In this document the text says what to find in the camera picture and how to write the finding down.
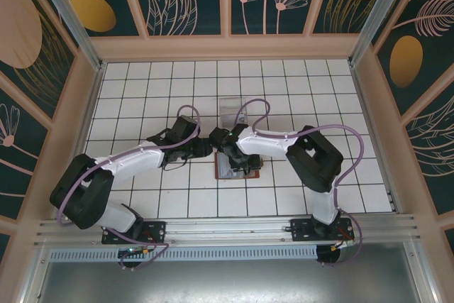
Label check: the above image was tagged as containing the silver VIP card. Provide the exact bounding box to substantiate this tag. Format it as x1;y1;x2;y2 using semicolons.
218;153;237;178

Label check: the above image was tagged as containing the brown leather card holder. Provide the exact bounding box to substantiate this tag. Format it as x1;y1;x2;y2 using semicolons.
214;151;264;181

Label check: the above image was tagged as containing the grey metal sheet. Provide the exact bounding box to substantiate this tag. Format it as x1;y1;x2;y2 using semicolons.
19;242;439;303

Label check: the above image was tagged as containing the aluminium mounting rail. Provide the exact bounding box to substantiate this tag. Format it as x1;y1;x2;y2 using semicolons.
33;213;423;247

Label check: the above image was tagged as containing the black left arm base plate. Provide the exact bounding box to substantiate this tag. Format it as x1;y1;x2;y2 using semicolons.
101;220;167;246

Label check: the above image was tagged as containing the slotted grey cable duct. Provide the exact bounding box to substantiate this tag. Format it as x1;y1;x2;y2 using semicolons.
49;245;319;262

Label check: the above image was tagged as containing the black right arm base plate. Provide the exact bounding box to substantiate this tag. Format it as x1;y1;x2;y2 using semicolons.
289;218;355;243

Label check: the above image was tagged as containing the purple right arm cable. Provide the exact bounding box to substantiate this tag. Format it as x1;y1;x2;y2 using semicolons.
236;99;366;268

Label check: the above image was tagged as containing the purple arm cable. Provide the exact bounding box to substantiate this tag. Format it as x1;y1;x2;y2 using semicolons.
56;105;203;271
236;99;366;268

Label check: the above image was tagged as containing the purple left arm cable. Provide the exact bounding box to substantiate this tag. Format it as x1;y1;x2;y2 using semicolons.
56;105;203;271

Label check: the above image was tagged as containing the aluminium frame post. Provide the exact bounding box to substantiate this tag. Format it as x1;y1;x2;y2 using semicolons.
30;0;107;72
347;0;421;67

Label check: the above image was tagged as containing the black half-round cable port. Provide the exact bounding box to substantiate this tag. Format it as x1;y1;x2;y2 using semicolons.
316;245;350;267

